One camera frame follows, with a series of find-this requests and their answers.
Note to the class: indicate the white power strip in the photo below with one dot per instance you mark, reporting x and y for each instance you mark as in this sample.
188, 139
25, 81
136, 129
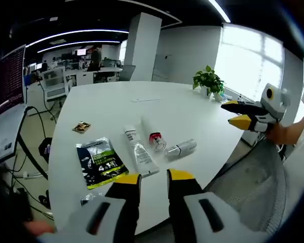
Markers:
33, 174

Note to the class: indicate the white standing desk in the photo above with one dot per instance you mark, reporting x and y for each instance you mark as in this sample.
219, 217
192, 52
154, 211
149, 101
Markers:
5, 131

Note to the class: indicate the grey mesh office chair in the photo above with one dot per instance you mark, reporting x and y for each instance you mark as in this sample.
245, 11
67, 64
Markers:
250, 182

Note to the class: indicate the potted green plant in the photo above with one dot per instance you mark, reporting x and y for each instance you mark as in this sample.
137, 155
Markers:
207, 78

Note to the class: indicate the small dark-banded skincare bottle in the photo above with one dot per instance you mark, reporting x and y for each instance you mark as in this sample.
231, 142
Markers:
182, 149

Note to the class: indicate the person's left hand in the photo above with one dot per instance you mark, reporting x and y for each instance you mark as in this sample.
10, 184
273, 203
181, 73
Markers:
38, 227

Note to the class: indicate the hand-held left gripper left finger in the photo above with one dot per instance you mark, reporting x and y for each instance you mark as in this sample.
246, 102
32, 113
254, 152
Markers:
121, 202

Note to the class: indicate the red-collared clear-capped skincare bottle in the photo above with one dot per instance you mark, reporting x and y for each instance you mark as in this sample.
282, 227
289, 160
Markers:
155, 139

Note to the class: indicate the black shoes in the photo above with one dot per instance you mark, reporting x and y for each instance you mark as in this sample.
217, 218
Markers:
44, 201

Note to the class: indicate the white skincare tube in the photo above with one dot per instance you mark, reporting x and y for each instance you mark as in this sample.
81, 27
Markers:
139, 152

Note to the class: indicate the dark red screen monitor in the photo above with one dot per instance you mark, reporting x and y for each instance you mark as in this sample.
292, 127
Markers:
10, 76

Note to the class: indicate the dark floor bag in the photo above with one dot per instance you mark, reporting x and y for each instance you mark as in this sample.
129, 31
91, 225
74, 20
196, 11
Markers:
45, 149

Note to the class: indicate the small gold wrapper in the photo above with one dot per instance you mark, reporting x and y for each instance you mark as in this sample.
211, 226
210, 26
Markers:
81, 127

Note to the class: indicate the person's right hand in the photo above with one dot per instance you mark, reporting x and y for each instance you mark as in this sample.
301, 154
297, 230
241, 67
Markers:
281, 134

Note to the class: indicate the white counter desk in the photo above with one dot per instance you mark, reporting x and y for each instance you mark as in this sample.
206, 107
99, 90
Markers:
91, 76

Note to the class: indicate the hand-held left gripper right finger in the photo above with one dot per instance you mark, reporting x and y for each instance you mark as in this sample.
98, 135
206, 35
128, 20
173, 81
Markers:
182, 197

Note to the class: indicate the black green foil packet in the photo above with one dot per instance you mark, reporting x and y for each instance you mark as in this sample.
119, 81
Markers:
101, 164

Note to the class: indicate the white shelf cart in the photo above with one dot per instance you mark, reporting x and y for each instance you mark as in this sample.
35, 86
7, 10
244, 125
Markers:
54, 86

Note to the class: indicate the curved ceiling light strip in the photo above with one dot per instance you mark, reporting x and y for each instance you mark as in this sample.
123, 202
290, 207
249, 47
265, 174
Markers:
78, 43
78, 32

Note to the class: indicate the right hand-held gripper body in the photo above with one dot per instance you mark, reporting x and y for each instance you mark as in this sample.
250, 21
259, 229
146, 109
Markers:
274, 106

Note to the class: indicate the clear plastic wrapper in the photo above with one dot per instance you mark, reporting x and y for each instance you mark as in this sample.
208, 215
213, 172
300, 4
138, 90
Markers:
88, 198

